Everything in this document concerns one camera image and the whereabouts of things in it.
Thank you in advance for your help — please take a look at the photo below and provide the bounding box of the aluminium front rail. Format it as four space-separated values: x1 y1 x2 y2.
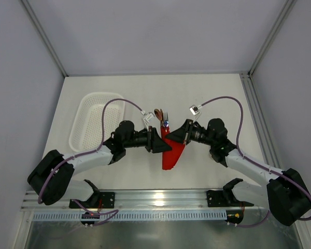
20 187 304 212

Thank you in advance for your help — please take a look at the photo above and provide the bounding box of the white slotted cable duct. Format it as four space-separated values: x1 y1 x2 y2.
33 210 227 222

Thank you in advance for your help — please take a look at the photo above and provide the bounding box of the iridescent rainbow spoon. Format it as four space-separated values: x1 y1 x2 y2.
154 108 160 121

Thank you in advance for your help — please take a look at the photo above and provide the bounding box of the red paper napkin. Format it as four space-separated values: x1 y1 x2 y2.
160 125 186 170

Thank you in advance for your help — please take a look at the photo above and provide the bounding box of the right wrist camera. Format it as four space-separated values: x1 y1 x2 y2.
189 104 203 122

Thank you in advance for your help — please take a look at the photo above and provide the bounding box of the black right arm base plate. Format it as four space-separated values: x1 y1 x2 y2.
206 189 254 208

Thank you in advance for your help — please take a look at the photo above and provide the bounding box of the aluminium frame post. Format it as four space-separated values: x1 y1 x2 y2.
248 0 297 77
20 0 68 78

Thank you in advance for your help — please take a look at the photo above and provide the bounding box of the white perforated plastic basket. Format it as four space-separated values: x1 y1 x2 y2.
68 92 125 152

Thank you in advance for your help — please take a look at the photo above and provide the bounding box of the right aluminium frame post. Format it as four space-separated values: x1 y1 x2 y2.
248 0 297 77

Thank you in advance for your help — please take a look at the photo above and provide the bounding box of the gold knife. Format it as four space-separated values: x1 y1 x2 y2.
159 109 164 127

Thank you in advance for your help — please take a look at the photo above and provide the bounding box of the black connector box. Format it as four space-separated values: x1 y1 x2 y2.
81 212 100 228
225 210 244 225

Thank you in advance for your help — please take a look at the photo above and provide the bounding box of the left black connector box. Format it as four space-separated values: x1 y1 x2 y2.
81 212 100 228

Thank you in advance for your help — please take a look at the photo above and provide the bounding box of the aluminium rail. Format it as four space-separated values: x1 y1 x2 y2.
239 72 284 170
20 187 304 212

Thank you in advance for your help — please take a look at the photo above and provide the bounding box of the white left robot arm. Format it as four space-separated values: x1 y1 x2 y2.
27 120 172 208

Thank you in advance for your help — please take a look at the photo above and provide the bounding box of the aluminium right side rail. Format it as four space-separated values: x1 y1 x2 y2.
239 72 284 170

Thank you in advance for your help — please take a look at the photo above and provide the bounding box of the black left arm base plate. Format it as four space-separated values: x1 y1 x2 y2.
78 191 116 209

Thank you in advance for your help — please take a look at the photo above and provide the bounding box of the left aluminium frame post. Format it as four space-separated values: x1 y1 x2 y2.
20 0 68 78

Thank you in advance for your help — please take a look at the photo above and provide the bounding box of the right black connector box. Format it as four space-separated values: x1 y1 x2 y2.
225 210 244 225

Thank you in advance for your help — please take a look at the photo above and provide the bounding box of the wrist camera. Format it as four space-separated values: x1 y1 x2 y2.
189 104 203 122
140 110 155 129

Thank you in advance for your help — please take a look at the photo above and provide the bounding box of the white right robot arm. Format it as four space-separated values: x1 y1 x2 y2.
166 118 311 226

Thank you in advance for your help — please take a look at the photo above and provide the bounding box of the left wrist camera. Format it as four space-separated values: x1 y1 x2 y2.
140 110 155 129

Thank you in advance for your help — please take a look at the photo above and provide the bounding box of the iridescent rainbow fork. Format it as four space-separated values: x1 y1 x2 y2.
163 112 169 132

